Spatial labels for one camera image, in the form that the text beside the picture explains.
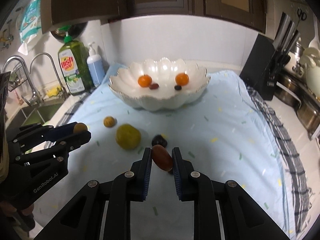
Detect white scalloped ceramic bowl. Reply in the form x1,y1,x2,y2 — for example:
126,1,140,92
108,57,210,112

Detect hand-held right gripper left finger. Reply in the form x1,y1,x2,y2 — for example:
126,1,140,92
34,147,153,240

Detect black kitchen shears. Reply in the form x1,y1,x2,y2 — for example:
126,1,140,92
267,50,290,73

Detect green dish soap bottle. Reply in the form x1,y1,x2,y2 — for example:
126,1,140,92
58,34,92,96

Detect hanging paper towel package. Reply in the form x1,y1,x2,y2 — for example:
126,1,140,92
19,0,42,55

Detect metal strainer pan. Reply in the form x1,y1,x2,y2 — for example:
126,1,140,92
50,24,88,43

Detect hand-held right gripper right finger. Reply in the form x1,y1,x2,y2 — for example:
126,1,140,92
171,147,288,240

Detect green citrus fruit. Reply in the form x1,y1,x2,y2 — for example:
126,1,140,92
115,124,142,150

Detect steel handled knife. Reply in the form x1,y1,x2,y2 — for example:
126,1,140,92
274,12,290,50
287,30,301,54
281,20,297,53

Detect dark brown window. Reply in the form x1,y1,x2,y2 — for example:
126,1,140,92
41,0,267,34

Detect black wire basket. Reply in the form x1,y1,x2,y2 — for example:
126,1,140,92
7,64,28,92

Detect thin chrome faucet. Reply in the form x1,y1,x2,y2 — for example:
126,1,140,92
30,52,69,99

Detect blue pump soap bottle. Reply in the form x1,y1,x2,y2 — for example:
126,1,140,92
87,42,105,87

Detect black knife block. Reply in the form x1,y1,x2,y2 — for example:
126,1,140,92
239,34,283,101

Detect yellow sponge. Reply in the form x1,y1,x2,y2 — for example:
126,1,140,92
46,86,63,98

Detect grey checkered cloth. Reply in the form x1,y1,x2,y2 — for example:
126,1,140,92
56,86,315,240

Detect orange tangerine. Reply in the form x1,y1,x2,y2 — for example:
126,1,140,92
175,73,189,86
138,74,153,88

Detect cream ceramic pot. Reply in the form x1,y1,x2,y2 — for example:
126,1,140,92
305,55,320,93

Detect white ladle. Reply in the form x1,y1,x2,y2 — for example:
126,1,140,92
309,36,320,56

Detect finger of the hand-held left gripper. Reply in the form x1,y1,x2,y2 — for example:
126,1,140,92
7,122,81,153
15,131,92,164

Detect light blue speckled towel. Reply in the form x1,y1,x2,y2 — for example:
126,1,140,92
32,64,297,240

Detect person's left hand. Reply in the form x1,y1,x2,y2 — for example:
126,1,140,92
0,200,34,220

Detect brass wall taps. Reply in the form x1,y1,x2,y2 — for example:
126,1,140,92
0,20,13,51

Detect steel kitchen sink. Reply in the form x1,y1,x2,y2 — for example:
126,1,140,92
5,100,65,130

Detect hanging black scissors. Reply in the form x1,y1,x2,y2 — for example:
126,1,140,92
297,6,307,22

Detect tall chrome faucet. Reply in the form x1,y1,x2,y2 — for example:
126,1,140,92
2,56,44,107

